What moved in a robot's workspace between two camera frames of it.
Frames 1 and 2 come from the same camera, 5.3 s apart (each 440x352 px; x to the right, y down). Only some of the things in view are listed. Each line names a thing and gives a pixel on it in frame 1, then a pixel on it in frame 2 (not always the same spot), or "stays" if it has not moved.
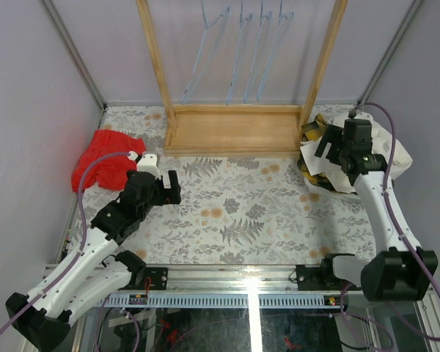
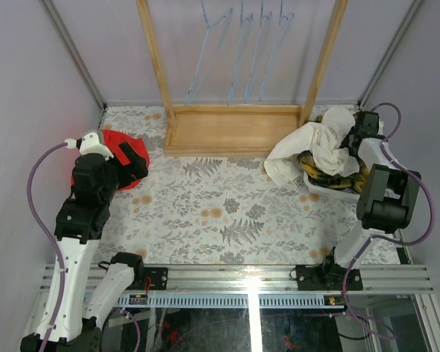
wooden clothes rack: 226,130 stays
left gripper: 163,191 -> 130,161
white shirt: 397,157 -> 325,140
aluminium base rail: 228,287 stays
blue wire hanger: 283,23 stays
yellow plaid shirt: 312,130 -> 358,182
